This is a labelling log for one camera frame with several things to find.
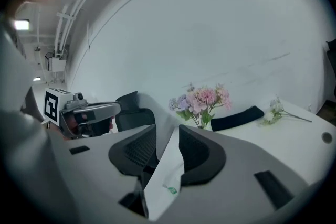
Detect person's left hand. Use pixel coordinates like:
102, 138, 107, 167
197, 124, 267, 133
65, 114, 79, 137

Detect person's light grey shirt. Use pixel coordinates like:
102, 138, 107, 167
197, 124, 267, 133
0, 14, 79, 224

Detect white flower sprig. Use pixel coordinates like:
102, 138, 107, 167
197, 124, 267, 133
258, 95, 313, 127

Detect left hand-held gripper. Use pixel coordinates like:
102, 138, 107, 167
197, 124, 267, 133
43, 88, 123, 140

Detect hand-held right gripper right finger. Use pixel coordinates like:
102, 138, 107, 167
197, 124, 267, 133
160, 124, 311, 224

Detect pink purple flower bouquet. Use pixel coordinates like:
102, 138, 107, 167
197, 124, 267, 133
169, 83, 233, 130

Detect white ceiling pipes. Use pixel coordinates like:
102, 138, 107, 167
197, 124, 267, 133
53, 0, 89, 57

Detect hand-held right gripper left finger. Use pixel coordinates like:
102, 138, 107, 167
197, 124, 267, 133
48, 124, 158, 224

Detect black curved pad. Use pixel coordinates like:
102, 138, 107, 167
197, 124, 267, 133
211, 105, 265, 132

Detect white ceiling junction box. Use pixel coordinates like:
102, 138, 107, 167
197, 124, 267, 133
46, 51, 67, 72

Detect rectangular ceiling light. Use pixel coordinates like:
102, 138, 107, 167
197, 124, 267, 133
14, 18, 30, 31

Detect black mesh office chair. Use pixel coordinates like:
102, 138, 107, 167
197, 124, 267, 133
114, 91, 156, 133

